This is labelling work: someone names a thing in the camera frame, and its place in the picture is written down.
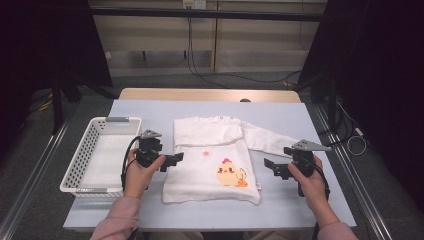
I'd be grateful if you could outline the person's left hand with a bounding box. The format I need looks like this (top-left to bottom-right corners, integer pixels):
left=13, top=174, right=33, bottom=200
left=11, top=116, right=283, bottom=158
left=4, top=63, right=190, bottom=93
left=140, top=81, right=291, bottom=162
left=123, top=148, right=167, bottom=200

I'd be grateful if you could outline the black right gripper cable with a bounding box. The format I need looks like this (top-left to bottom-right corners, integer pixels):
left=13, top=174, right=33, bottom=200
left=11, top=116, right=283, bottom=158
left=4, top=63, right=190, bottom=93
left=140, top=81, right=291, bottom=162
left=312, top=164, right=331, bottom=240

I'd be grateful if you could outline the person's leg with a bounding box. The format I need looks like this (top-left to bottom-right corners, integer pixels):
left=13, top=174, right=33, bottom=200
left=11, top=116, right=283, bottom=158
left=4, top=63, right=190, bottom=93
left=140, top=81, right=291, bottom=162
left=146, top=231, right=205, bottom=240
left=243, top=230, right=314, bottom=240

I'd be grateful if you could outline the person's right leg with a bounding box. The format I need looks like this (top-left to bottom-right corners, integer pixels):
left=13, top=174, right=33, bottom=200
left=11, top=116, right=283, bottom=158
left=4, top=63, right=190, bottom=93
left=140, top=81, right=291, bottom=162
left=243, top=230, right=314, bottom=240

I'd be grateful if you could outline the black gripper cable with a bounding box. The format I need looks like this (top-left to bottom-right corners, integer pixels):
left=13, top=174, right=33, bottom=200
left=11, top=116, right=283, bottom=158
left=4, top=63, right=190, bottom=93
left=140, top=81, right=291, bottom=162
left=312, top=164, right=331, bottom=240
left=120, top=134, right=143, bottom=193

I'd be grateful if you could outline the person's right hand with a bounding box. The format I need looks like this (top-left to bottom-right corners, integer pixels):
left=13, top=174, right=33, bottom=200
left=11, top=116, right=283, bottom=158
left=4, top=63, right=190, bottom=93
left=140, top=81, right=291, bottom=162
left=287, top=154, right=331, bottom=216

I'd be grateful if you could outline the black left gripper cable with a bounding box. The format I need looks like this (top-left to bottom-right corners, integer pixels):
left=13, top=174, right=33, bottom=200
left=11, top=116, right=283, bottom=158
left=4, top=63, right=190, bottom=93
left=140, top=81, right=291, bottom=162
left=120, top=134, right=143, bottom=193

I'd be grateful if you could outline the black curtain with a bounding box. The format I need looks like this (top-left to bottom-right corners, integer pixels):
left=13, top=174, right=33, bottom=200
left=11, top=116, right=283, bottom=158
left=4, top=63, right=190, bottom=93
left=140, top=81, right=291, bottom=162
left=0, top=0, right=114, bottom=158
left=297, top=0, right=424, bottom=214

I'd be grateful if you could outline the person's left leg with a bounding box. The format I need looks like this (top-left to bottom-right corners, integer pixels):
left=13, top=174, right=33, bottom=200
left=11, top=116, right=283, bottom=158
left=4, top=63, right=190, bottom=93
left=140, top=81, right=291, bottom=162
left=146, top=231, right=205, bottom=240

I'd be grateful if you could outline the white perforated plastic basket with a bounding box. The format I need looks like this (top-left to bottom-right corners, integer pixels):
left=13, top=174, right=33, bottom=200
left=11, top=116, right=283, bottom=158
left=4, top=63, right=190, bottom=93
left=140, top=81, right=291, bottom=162
left=59, top=116, right=144, bottom=198

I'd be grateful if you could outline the white coiled floor cable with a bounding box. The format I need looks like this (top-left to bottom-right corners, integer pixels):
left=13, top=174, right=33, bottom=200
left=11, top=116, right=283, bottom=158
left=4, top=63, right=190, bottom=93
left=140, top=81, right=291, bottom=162
left=335, top=99, right=368, bottom=157

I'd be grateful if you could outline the aluminium floor rail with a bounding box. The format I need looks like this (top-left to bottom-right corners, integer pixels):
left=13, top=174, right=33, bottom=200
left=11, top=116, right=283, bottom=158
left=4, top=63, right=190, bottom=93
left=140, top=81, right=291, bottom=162
left=313, top=103, right=394, bottom=240
left=0, top=119, right=73, bottom=240

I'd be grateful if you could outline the white wall socket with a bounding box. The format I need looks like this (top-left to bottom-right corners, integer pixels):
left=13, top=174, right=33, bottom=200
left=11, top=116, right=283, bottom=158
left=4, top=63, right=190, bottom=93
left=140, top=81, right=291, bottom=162
left=182, top=0, right=207, bottom=10

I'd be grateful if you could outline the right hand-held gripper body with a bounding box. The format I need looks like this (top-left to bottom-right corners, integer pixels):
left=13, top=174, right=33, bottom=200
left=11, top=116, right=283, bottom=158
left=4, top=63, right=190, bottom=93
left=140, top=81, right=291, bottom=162
left=272, top=139, right=333, bottom=198

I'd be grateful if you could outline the light blue table mat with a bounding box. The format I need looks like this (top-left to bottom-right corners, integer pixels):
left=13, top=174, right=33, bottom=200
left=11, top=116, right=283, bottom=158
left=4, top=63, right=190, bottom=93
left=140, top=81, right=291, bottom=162
left=62, top=99, right=357, bottom=232

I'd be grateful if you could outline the white child's shirt chick print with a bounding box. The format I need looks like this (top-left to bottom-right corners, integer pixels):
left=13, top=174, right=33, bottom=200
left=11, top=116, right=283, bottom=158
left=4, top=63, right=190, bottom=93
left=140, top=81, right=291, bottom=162
left=162, top=115, right=299, bottom=206

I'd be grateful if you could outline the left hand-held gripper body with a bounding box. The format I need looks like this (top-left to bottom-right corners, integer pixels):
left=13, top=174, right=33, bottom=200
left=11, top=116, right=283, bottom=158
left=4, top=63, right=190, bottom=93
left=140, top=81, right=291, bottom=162
left=134, top=129, right=168, bottom=169

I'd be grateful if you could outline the black hanging floor cable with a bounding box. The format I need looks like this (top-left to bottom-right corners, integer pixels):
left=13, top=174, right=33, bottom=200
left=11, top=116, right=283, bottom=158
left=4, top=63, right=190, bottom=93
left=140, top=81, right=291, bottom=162
left=186, top=16, right=303, bottom=89

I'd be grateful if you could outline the black horizontal metal bar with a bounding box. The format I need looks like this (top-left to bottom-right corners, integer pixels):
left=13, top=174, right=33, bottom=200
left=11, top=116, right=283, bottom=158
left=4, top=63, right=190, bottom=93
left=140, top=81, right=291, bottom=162
left=89, top=7, right=326, bottom=23

